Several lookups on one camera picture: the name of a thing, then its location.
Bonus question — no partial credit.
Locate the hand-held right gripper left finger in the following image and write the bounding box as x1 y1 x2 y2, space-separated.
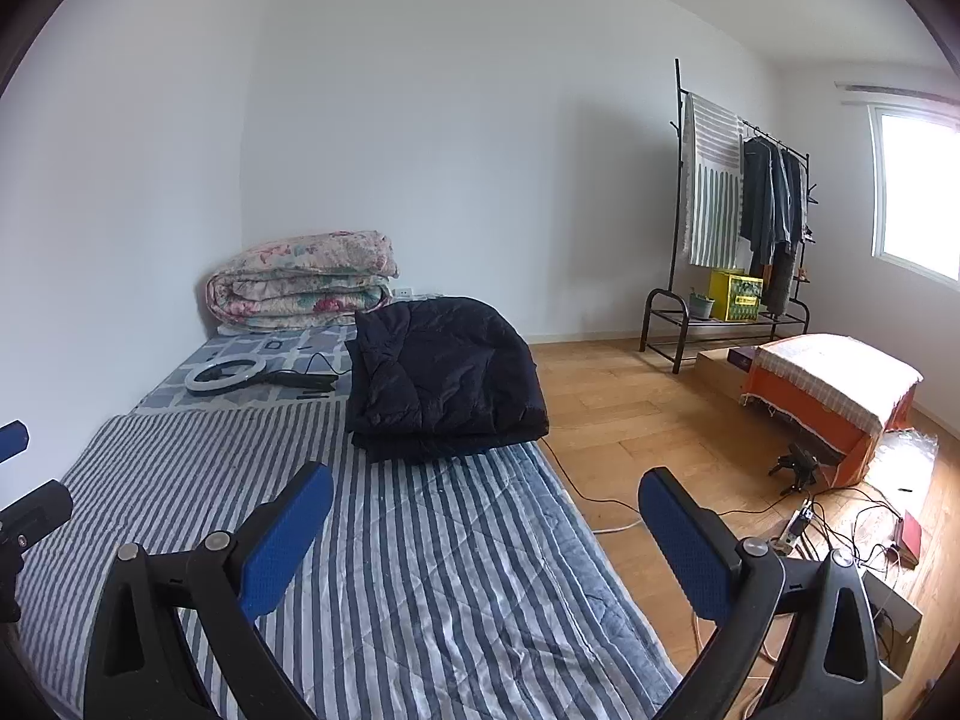
84 461 335 720

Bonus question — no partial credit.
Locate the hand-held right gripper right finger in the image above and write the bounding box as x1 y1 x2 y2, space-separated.
637 466 884 720

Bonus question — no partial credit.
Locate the navy padded jacket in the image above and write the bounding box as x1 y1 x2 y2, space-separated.
345 296 548 462

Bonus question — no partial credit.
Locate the black metal clothes rack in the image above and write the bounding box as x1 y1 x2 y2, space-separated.
640 58 818 374

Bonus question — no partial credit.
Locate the white power strip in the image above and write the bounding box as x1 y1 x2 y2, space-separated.
772 499 815 552

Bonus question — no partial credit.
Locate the small black tripod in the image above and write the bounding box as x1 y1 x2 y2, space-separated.
767 444 826 496

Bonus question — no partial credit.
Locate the blue white striped blanket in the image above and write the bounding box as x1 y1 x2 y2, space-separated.
15 397 683 720

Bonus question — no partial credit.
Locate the blue grey patterned mat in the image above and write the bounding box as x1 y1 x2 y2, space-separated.
135 322 361 413

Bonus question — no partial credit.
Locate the grey flat box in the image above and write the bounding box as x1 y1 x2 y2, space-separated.
859 568 923 698

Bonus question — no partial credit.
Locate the red notebook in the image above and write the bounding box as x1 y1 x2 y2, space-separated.
896 510 929 569

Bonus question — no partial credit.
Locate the checked white orange cloth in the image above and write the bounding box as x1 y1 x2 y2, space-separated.
754 332 923 436

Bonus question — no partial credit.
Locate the yellow box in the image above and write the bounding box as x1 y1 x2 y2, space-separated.
709 268 764 322

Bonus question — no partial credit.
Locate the folded floral quilt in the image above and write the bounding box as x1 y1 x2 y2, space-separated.
206 230 401 331

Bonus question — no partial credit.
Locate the grey hanging garment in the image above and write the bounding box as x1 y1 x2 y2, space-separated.
772 148 811 316

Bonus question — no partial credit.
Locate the dark hanging jacket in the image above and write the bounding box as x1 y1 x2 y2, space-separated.
739 136 777 265

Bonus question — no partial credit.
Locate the green white striped towel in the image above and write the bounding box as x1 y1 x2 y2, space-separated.
681 92 745 269

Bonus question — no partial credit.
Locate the window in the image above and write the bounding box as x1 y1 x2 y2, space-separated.
870 103 960 282

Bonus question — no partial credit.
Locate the black floor cable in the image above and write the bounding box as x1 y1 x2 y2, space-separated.
538 436 647 527

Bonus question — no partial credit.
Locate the black ring light stand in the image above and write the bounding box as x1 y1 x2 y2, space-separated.
255 369 338 398

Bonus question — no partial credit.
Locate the tangle of black cables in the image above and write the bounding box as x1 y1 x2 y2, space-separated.
810 484 910 578

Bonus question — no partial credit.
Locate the white ring light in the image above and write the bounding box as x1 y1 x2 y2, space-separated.
185 360 260 395

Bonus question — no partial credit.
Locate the curtain rail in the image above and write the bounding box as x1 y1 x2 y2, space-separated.
836 82 960 107

